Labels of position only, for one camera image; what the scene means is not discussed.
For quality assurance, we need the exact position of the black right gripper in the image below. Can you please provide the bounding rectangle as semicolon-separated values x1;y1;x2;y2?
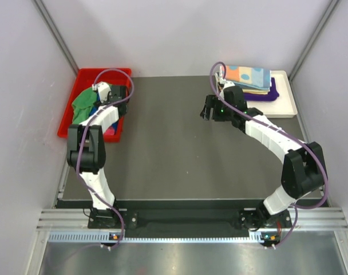
200;95;234;122

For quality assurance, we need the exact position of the royal blue towel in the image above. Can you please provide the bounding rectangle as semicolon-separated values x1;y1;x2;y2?
89;104;125;133

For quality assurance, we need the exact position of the yellow and blue cartoon towel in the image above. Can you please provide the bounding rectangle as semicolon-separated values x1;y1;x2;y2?
239;85;270;91

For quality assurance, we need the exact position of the light blue patterned towel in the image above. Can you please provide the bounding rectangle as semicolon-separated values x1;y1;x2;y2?
220;65;271;90

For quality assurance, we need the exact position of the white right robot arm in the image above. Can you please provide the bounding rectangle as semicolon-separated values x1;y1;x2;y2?
200;86;327;227

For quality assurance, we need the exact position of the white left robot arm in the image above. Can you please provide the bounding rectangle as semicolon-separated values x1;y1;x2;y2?
67;82;128;229

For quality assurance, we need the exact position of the red plastic bin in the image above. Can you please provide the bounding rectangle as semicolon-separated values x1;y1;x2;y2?
57;68;132;143

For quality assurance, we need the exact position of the pink towel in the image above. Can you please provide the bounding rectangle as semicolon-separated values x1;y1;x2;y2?
104;127;116;136

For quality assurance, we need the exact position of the green towel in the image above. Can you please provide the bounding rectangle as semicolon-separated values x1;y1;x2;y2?
72;88;97;124

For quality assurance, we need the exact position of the cream folded towel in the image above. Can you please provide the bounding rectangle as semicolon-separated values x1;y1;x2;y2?
243;89;270;95

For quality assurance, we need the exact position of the purple folded towel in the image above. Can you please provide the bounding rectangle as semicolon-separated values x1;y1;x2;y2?
244;77;279;102

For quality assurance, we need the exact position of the white plastic tray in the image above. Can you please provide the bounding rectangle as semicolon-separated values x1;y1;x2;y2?
246;70;298;118

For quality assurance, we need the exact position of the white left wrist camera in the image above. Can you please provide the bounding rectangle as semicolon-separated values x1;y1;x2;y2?
92;81;111;103

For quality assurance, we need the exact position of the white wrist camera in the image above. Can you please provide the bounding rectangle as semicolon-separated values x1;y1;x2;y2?
92;81;111;103
215;65;235;92

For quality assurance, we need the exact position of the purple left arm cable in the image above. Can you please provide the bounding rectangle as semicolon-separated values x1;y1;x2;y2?
76;68;135;250

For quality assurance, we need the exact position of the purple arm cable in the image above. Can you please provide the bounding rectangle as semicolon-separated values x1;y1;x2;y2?
76;68;135;250
209;61;329;249

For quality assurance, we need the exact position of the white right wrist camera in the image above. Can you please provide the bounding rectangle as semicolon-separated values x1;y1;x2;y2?
215;65;235;92

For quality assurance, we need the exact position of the left aluminium frame post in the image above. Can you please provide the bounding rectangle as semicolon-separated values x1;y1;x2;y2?
31;0;79;75

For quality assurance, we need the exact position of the aluminium frame post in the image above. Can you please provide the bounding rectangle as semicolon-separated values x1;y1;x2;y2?
31;0;79;75
288;0;342;81

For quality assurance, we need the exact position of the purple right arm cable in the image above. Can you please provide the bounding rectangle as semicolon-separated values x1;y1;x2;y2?
209;61;329;249

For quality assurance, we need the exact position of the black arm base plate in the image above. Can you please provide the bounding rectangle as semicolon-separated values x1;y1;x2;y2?
88;207;292;238

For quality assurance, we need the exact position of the grey slotted cable duct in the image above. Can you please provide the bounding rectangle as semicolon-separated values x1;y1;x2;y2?
48;231;277;243

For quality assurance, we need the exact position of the aluminium front rail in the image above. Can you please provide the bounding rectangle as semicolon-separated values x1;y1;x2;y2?
37;207;348;231

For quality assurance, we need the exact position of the right aluminium frame post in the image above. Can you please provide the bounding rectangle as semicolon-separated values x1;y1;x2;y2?
288;0;342;81

